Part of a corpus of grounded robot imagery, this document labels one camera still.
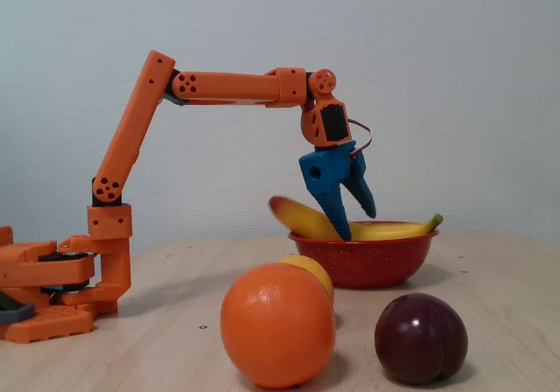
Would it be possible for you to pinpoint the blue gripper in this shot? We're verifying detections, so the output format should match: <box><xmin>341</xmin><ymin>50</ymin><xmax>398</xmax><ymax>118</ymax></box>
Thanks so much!
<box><xmin>298</xmin><ymin>140</ymin><xmax>377</xmax><ymax>242</ymax></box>

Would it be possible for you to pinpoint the yellow toy banana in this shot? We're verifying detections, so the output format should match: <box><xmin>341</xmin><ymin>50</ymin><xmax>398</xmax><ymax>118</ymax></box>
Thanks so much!
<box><xmin>268</xmin><ymin>195</ymin><xmax>444</xmax><ymax>242</ymax></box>

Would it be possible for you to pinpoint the orange robot base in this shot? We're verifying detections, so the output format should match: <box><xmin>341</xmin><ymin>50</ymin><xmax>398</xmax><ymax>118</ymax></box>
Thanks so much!
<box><xmin>0</xmin><ymin>225</ymin><xmax>96</xmax><ymax>345</ymax></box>

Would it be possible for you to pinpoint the red speckled enamel bowl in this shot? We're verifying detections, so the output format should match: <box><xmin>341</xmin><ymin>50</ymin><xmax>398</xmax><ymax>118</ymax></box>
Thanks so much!
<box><xmin>287</xmin><ymin>220</ymin><xmax>440</xmax><ymax>291</ymax></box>

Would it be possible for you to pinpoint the small yellow toy fruit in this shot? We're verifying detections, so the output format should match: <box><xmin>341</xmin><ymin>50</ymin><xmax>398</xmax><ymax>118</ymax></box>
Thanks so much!
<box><xmin>278</xmin><ymin>255</ymin><xmax>336</xmax><ymax>305</ymax></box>

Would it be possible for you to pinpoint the orange toy fruit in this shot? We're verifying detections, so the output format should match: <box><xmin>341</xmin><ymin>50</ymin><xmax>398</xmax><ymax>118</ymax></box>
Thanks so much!
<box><xmin>220</xmin><ymin>262</ymin><xmax>337</xmax><ymax>389</ymax></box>

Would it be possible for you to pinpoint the dark purple toy plum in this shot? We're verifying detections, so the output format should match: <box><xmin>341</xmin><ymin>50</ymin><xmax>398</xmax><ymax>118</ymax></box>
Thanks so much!
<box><xmin>374</xmin><ymin>292</ymin><xmax>469</xmax><ymax>386</ymax></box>

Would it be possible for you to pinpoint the dark grey table clamp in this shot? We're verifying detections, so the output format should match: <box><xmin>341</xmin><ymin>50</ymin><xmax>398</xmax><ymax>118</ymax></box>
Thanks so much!
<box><xmin>0</xmin><ymin>290</ymin><xmax>36</xmax><ymax>326</ymax></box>

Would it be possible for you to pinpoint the red white black servo cable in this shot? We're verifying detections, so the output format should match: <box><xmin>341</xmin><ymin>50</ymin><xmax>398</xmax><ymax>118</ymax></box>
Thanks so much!
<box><xmin>347</xmin><ymin>118</ymin><xmax>375</xmax><ymax>155</ymax></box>

